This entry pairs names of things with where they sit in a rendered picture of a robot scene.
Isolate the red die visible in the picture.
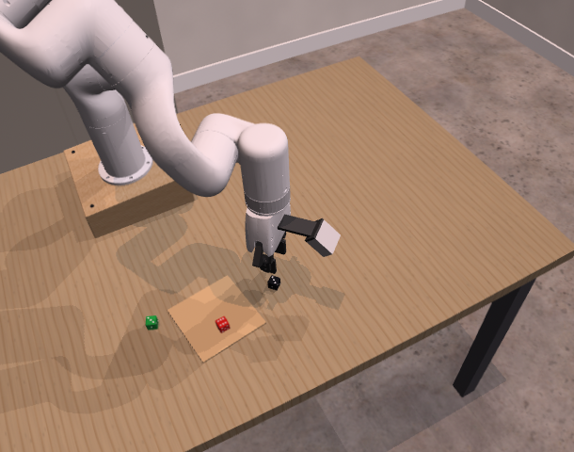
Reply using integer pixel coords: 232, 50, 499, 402
215, 316, 230, 333

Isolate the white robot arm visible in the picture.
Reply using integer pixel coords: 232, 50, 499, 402
0, 0, 291, 214

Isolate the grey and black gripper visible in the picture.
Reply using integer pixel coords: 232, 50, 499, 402
246, 202, 291, 274

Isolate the black die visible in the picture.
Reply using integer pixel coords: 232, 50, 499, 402
267, 275, 280, 290

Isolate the tan flat mat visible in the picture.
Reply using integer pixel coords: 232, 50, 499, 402
167, 275, 266, 363

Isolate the green die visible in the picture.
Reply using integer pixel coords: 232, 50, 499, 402
146, 315, 158, 330

